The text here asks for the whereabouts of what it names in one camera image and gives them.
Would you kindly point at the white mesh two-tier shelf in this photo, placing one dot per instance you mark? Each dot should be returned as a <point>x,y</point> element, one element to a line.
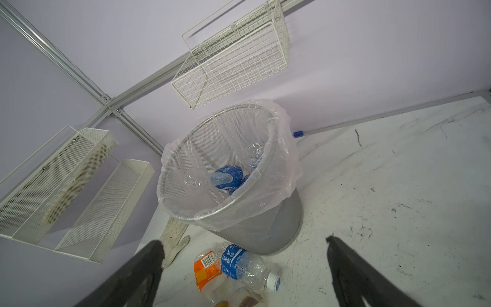
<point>37,193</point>

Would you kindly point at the orange label bottle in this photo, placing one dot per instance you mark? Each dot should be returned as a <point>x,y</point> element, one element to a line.
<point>210,281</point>

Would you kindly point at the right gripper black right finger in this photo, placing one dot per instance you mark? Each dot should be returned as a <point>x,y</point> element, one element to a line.
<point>357,283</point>

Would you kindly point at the lying blue label bottle top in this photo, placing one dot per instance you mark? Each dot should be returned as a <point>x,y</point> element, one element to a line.
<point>246,267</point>

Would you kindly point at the small blue cap by wall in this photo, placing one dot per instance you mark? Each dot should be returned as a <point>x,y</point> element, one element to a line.
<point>298,134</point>

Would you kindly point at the yellow cap round bottle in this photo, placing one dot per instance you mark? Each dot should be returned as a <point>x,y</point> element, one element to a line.
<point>245,297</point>

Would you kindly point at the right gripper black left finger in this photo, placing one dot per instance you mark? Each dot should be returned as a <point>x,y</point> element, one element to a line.
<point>135,283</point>

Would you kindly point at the grey bin with plastic liner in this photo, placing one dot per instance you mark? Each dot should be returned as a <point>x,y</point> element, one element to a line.
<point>262,216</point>

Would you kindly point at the white work glove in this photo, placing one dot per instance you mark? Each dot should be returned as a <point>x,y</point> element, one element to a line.
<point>173,240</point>

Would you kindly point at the white wire wall basket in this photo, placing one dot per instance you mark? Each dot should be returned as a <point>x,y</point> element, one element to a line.
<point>249,50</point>

